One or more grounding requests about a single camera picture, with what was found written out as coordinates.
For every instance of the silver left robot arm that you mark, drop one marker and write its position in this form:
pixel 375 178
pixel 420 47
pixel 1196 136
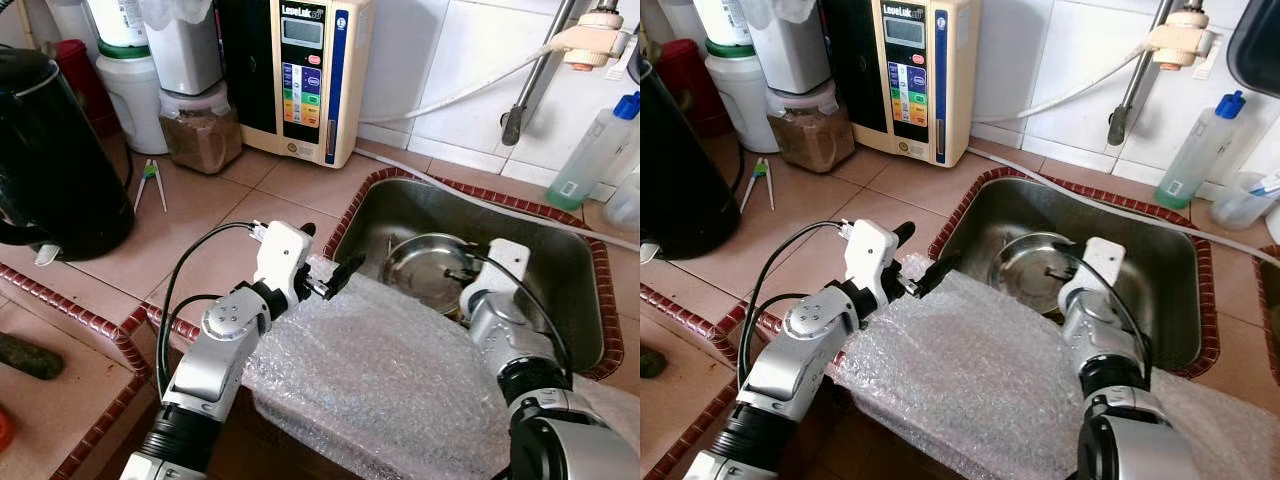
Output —
pixel 800 350
pixel 215 350

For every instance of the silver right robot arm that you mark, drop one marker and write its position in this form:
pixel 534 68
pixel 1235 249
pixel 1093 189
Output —
pixel 1130 430
pixel 560 430

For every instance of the bubble wrap sheet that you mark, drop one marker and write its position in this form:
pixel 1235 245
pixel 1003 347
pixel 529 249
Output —
pixel 380 380
pixel 970 390

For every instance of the clear jar brown powder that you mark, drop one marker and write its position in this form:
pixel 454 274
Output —
pixel 812 132
pixel 203 135

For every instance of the cream water ionizer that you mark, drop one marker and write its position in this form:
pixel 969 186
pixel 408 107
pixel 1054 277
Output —
pixel 905 80
pixel 300 80

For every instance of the green training chopsticks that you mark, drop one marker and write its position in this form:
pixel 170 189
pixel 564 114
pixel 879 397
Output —
pixel 150 180
pixel 758 180

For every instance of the clear plastic cup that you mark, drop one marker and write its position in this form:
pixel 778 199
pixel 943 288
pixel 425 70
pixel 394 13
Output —
pixel 625 205
pixel 1240 205

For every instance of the dish soap bottle blue cap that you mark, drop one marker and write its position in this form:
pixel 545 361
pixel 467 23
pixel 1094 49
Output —
pixel 590 155
pixel 1195 155

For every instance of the dark green lump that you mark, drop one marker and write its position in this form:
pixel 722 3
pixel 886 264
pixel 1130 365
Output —
pixel 28 357
pixel 650 362

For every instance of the small steel sink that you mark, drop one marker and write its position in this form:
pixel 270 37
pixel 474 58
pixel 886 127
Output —
pixel 1270 310

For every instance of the grey plastic canister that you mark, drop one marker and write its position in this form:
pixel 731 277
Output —
pixel 185 50
pixel 790 50

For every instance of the white blue tube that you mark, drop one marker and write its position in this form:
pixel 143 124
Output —
pixel 1268 183

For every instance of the dark red container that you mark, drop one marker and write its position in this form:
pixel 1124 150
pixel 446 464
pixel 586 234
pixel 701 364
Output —
pixel 82 85
pixel 695 85

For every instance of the cream faucet diverter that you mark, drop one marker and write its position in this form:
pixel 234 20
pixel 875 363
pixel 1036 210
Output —
pixel 590 40
pixel 1180 40

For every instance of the black pan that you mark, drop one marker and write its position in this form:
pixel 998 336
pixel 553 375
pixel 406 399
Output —
pixel 1258 45

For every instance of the orange object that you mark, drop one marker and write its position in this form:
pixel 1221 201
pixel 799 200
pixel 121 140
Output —
pixel 5 430

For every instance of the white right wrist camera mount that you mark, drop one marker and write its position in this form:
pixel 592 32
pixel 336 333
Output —
pixel 500 275
pixel 1095 272

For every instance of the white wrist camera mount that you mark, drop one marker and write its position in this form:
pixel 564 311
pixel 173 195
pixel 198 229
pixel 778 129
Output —
pixel 1095 272
pixel 872 256
pixel 500 275
pixel 282 258

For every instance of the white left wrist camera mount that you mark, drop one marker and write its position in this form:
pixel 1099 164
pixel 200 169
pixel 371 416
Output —
pixel 282 258
pixel 872 256

